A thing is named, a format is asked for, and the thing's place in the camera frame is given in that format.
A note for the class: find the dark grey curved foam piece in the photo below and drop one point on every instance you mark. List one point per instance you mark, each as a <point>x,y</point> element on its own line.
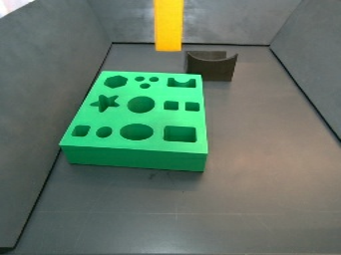
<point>212,64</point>

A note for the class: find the green foam shape-sorter block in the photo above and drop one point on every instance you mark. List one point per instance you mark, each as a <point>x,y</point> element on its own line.
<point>141,120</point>

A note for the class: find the yellow vertical strip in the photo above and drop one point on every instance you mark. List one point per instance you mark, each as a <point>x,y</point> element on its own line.
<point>169,16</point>

